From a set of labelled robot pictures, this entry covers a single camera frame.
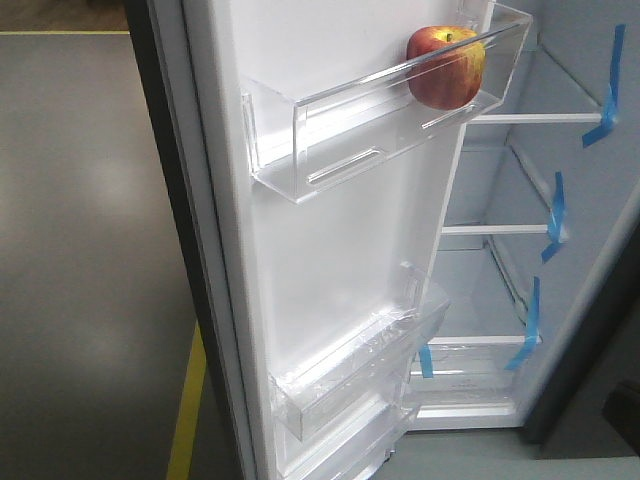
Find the red yellow apple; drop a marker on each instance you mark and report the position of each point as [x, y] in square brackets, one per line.
[451, 80]

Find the dark grey fridge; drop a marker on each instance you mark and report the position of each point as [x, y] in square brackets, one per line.
[496, 228]

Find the clear upper door bin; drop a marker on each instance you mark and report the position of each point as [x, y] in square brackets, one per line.
[300, 145]

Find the clear door bin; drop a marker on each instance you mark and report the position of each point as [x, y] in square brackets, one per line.
[371, 424]
[308, 398]
[300, 145]

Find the clear middle door bin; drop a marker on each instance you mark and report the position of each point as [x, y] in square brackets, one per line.
[308, 398]

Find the blue tape strip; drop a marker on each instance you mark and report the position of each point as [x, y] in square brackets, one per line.
[426, 362]
[531, 331]
[610, 109]
[555, 226]

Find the clear lower door bin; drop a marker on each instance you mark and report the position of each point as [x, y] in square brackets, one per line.
[371, 424]

